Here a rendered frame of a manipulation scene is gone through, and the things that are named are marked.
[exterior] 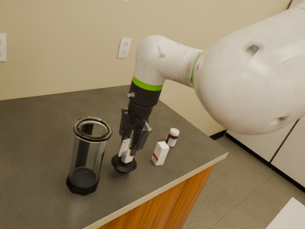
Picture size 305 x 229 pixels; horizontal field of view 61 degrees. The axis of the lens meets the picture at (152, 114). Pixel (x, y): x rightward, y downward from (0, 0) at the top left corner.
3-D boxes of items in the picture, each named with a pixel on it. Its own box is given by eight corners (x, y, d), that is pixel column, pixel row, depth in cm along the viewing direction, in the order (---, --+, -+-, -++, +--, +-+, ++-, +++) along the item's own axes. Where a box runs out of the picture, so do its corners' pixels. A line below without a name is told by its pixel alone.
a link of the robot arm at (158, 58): (145, 26, 74) (137, 33, 64) (186, 39, 74) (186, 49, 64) (133, 71, 81) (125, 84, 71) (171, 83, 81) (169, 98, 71)
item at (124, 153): (104, 163, 92) (108, 148, 89) (125, 156, 98) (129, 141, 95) (120, 180, 87) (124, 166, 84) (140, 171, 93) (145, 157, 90)
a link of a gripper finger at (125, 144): (124, 141, 87) (122, 140, 87) (119, 157, 90) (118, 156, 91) (130, 139, 89) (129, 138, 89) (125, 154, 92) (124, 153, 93)
